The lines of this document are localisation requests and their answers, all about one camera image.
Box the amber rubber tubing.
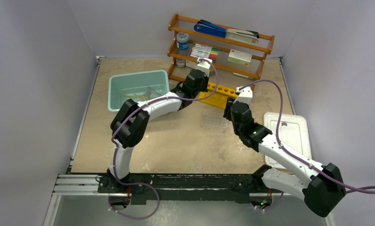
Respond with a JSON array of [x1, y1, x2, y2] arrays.
[[123, 95, 148, 100]]

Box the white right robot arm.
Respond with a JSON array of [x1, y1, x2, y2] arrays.
[[224, 97, 347, 218]]

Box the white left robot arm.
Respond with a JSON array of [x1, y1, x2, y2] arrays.
[[109, 69, 209, 193]]

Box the white box lower shelf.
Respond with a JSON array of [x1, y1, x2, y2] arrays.
[[185, 60, 197, 69]]

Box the yellow test tube rack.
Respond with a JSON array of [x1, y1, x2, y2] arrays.
[[198, 82, 238, 109]]

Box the pack of coloured markers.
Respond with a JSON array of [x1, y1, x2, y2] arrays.
[[190, 43, 220, 62]]

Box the clear well plate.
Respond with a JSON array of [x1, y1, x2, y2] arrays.
[[201, 113, 228, 133]]

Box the white plastic tray lid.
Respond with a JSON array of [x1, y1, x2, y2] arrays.
[[263, 112, 312, 171]]

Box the blue-lidded jar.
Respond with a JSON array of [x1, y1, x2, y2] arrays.
[[176, 32, 189, 50]]

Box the green white box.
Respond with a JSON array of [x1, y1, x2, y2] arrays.
[[228, 49, 252, 66]]

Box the wooden three-tier shelf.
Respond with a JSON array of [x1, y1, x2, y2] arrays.
[[167, 14, 275, 81]]

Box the green capped white marker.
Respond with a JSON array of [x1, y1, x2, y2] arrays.
[[232, 73, 254, 80]]

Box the blue long stapler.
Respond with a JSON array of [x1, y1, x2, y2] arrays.
[[194, 20, 260, 43]]

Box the teal plastic tub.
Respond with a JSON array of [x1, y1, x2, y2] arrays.
[[107, 70, 170, 113]]

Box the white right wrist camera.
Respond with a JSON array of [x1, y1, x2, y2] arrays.
[[234, 86, 253, 105]]

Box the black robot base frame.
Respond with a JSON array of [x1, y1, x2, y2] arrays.
[[98, 172, 272, 205]]

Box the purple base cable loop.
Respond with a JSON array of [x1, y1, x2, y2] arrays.
[[108, 184, 161, 220]]

